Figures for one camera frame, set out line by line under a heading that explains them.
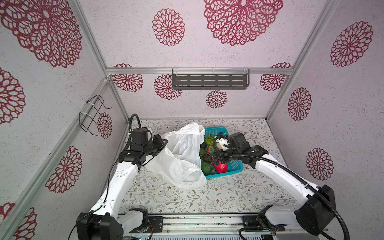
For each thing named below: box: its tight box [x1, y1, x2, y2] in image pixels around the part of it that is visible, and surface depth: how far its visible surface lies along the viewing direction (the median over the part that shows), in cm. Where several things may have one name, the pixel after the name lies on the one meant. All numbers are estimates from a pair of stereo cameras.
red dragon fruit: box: [212, 160, 228, 173], surface depth 88 cm
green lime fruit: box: [201, 161, 213, 176], surface depth 89 cm
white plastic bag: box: [145, 122, 207, 189], surface depth 79 cm
